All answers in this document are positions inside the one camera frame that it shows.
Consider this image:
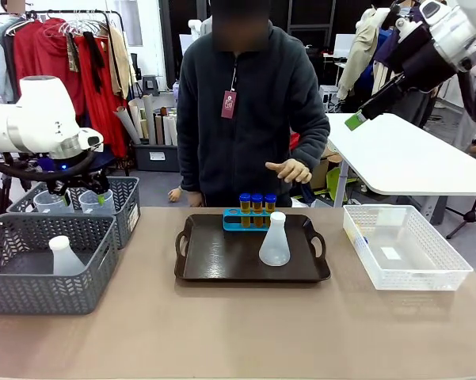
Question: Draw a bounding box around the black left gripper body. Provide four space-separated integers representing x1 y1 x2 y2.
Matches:
45 172 110 196

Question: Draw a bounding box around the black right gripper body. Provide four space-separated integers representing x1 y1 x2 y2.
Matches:
360 23 459 120

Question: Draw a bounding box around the white plastic conical flask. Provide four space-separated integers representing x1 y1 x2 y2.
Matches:
48 235 86 276
258 211 291 267

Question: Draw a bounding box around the person's right forearm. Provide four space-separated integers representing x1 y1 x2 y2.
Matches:
177 138 203 195

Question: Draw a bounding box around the person's left forearm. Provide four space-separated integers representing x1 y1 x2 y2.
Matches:
291 118 331 175

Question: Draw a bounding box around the person's left hand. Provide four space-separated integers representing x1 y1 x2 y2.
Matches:
265 158 313 184

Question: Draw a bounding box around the clear plastic beaker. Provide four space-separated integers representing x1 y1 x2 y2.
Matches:
78 189 116 215
33 189 75 214

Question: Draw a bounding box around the grey basket holding beakers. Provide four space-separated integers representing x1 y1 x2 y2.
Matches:
6 175 141 250

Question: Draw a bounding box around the beige coat mannequin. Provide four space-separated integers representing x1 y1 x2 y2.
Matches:
336 6 401 102

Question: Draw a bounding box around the green plastic chair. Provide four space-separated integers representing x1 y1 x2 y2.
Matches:
326 165 360 201

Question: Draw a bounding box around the white background table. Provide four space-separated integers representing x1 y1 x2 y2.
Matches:
326 112 476 209

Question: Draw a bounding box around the grey storage bin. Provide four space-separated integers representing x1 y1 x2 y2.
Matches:
133 142 180 173

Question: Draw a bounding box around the large white paper roll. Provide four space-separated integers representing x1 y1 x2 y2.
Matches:
114 105 142 146

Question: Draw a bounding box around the grey cardboard tube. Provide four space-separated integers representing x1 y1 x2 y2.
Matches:
142 94 158 146

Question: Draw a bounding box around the brown paper roll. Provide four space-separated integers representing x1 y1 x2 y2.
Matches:
154 113 165 146

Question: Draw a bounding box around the grey basket holding flasks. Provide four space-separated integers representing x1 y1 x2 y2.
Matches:
0 212 119 316

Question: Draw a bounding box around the person in dark fleece jacket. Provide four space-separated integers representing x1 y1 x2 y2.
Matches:
177 0 331 207

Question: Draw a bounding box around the grey step stool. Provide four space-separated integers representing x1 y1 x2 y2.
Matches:
142 74 160 96

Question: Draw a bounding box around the maroon hang tag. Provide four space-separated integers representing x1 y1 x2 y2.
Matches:
220 90 238 120

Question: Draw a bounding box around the beige hanging garment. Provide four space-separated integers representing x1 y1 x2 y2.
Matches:
109 25 138 100

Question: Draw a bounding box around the blue test tube rack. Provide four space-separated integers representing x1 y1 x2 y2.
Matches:
222 208 280 234

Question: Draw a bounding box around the dark brown serving tray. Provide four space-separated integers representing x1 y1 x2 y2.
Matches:
173 213 332 283

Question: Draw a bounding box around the black floor stand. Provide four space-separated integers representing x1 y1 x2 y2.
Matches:
445 196 476 241

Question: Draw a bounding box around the white perforated plastic basket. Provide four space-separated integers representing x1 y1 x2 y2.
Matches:
342 203 474 291

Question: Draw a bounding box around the black clothes rack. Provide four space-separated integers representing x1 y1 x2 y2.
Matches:
0 9 130 175

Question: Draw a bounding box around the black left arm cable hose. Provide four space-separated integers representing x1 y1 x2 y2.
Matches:
0 152 98 184

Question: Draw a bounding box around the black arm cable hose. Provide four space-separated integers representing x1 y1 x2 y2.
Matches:
457 59 476 123
0 152 98 184

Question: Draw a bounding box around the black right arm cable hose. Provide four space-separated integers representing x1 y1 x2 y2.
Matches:
457 59 476 123

